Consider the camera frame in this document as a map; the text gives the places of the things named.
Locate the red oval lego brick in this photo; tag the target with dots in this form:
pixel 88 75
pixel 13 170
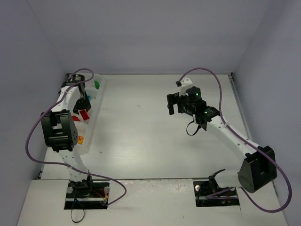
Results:
pixel 75 118

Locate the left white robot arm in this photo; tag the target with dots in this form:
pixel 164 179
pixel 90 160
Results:
pixel 60 133

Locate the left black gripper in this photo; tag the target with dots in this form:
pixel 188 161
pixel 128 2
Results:
pixel 82 105

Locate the red curved lego brick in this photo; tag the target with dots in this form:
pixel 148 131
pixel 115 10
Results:
pixel 85 116

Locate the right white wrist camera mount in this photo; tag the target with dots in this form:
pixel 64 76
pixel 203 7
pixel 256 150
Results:
pixel 184 84

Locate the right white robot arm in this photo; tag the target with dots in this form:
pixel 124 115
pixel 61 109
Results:
pixel 256 169

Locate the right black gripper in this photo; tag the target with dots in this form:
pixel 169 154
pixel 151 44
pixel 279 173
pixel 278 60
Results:
pixel 175 103

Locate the yellow round patterned lego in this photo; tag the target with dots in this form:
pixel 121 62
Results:
pixel 80 139

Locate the green curved lego top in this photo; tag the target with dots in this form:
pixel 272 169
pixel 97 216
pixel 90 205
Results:
pixel 97 84

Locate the clear plastic compartment tray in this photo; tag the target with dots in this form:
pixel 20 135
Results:
pixel 85 128

